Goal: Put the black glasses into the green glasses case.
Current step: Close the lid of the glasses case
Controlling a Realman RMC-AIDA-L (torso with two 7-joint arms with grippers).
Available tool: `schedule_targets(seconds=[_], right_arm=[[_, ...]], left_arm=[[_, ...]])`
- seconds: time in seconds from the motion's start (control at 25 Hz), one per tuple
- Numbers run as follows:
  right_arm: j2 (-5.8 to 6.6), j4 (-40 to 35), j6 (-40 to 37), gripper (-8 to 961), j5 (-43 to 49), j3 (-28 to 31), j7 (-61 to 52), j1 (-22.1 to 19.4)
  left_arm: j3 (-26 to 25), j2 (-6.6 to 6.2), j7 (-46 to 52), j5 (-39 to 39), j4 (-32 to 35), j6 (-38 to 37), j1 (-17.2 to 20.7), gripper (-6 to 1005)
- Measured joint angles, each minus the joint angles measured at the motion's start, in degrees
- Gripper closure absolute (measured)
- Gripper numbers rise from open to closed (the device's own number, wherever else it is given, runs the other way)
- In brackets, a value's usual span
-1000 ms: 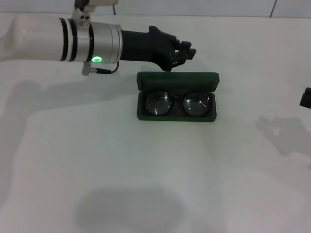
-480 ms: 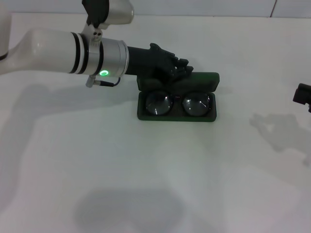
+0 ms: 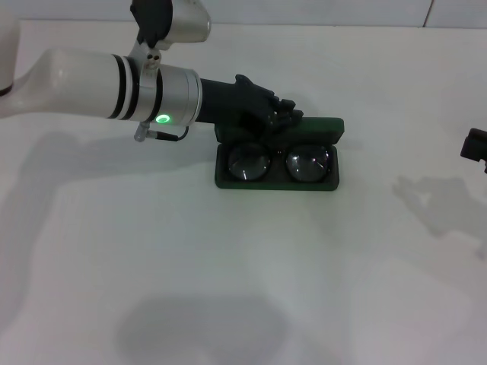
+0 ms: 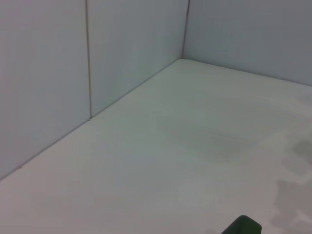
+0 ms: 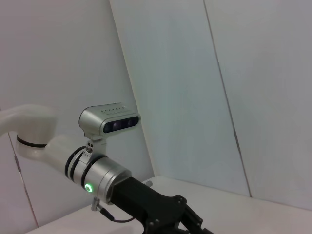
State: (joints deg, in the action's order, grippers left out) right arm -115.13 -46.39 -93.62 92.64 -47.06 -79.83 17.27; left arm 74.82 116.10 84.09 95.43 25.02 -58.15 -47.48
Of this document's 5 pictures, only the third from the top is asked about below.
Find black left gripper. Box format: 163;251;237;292
196;73;306;135

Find green glasses case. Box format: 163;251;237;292
213;116;345;192

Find black glasses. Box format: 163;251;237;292
227;140;332;182

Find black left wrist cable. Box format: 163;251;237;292
132;121;192;143

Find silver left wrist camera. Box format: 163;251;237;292
129;0;212;51

